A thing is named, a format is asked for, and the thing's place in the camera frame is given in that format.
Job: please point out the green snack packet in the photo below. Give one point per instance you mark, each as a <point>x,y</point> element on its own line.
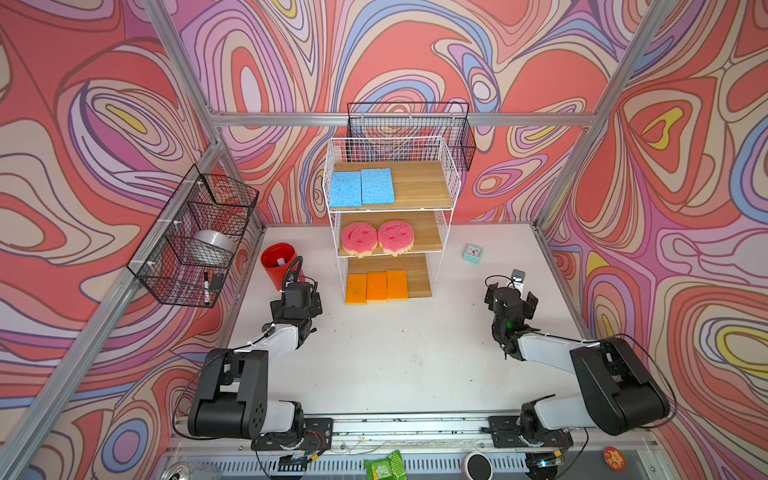
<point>391,467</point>

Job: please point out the black wire basket wall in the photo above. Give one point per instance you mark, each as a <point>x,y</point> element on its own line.
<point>171,270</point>
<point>401,118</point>

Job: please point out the black marker pen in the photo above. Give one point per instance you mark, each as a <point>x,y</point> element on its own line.
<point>206,289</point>

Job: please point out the orange yellow rectangular sponge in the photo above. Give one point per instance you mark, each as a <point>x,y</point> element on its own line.
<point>356,289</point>

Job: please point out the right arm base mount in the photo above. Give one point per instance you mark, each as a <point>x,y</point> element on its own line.
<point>526,430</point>

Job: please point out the silver metal can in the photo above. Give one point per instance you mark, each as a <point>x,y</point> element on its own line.
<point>191,471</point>

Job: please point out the red round sticker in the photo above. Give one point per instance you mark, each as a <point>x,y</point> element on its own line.
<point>614,459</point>

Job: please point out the black wire basket back wall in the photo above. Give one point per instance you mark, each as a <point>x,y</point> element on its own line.
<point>401,118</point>

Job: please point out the mint square alarm clock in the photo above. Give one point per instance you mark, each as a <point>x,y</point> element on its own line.
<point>472,253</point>

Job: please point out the white wire wooden shelf rack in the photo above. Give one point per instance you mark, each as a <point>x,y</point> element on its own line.
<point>427,184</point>

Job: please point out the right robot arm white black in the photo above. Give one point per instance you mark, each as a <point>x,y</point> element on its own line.
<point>616,392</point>

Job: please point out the yellow pink smiley sponge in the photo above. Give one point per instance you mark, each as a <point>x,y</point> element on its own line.
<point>396,237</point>

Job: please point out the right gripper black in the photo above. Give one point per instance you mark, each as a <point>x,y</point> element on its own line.
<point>527,306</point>

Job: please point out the pink smiley scrub sponge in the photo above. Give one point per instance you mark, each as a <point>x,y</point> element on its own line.
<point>359,239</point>

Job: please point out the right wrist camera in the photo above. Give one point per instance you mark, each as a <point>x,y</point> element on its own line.
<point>517,279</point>

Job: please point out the black white round speaker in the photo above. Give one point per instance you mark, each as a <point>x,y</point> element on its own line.
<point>476,466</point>

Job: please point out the black wire basket left wall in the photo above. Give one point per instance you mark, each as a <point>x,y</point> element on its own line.
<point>171,270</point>

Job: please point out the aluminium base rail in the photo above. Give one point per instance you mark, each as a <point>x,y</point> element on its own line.
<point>433,446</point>

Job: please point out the blue rectangular sponge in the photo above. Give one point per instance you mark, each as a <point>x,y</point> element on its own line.
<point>345,190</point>
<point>377,186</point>

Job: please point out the red cylindrical cup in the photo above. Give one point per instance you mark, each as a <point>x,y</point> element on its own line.
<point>276,261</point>

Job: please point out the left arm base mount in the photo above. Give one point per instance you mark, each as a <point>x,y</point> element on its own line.
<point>289,455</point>

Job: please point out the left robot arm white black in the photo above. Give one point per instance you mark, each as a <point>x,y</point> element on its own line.
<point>231,399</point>

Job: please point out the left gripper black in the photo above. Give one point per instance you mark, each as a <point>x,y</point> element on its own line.
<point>312,302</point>

